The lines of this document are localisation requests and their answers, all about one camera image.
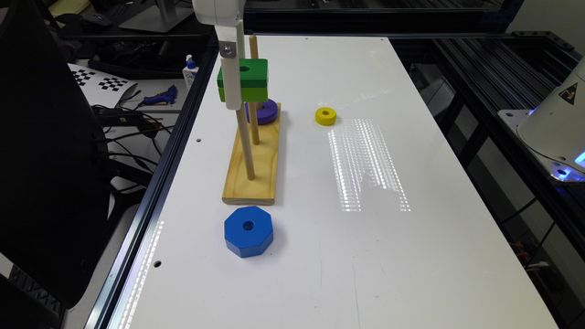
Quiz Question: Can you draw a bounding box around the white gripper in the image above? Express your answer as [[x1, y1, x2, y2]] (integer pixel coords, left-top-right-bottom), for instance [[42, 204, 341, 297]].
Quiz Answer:
[[192, 0, 245, 110]]

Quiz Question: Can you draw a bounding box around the green square block with hole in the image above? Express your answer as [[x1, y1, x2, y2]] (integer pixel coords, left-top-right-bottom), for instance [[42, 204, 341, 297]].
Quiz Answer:
[[239, 58, 269, 102]]

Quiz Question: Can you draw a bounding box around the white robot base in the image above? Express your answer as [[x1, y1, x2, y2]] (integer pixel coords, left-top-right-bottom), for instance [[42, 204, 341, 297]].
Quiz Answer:
[[498, 61, 584, 183]]

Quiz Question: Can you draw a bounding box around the blue octagon block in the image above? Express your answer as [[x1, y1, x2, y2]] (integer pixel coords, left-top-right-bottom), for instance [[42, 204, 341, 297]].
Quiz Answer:
[[224, 206, 273, 258]]

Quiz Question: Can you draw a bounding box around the middle wooden peg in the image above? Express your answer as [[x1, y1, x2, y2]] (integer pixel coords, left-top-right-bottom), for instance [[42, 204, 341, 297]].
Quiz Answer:
[[249, 35, 260, 145]]

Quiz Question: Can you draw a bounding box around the wooden peg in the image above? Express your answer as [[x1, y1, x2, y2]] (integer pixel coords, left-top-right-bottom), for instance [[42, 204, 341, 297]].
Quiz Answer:
[[249, 35, 260, 145], [236, 103, 255, 180]]

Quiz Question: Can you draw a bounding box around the white lotion bottle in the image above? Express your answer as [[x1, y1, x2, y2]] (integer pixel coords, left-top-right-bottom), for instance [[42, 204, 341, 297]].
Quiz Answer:
[[182, 54, 198, 89]]

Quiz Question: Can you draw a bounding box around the monitor stand base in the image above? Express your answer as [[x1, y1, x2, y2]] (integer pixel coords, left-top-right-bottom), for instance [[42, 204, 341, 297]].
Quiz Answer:
[[119, 0, 193, 33]]

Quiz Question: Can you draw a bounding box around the front wooden peg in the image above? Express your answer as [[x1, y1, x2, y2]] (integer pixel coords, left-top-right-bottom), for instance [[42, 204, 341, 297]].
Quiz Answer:
[[236, 103, 255, 180]]

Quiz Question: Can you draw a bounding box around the blue glue gun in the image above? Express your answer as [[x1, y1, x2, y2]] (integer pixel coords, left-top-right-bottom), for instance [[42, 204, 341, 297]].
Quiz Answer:
[[143, 85, 177, 105]]

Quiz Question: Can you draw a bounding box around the checkerboard calibration sheet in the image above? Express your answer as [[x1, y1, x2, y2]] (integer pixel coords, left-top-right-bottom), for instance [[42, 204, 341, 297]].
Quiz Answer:
[[69, 64, 137, 108]]

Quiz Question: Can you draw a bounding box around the wooden peg base board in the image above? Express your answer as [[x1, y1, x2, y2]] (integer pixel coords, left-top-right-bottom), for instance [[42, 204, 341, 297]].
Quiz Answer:
[[222, 100, 281, 206]]

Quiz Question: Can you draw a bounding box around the purple ring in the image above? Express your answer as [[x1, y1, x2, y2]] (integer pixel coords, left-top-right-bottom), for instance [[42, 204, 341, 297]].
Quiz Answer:
[[244, 98, 280, 126]]

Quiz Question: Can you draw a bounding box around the yellow ring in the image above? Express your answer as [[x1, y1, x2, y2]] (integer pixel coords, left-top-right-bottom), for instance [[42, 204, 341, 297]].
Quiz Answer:
[[314, 106, 338, 127]]

